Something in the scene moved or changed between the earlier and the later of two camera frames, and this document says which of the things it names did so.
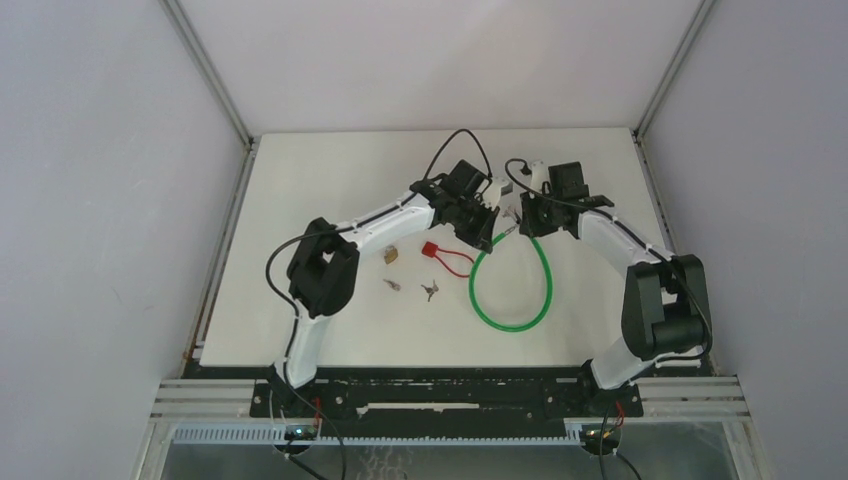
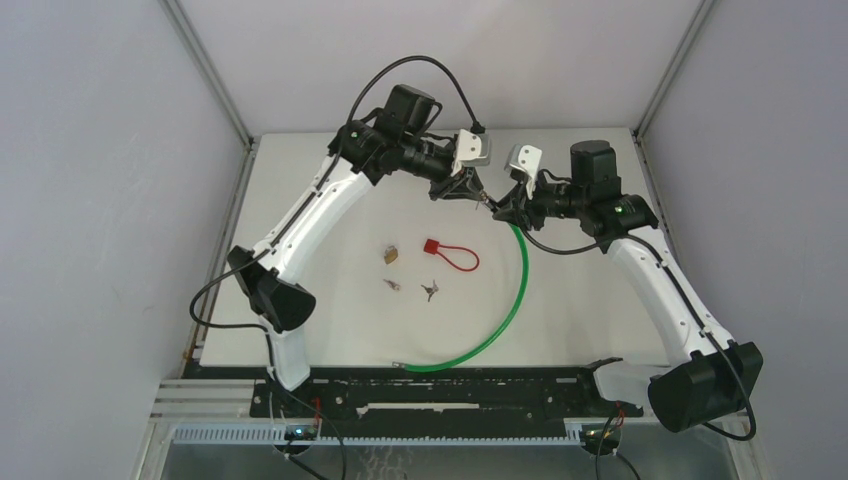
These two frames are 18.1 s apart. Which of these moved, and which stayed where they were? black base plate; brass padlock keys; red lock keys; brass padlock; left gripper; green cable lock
Moved: green cable lock; left gripper
Stayed: brass padlock; black base plate; brass padlock keys; red lock keys
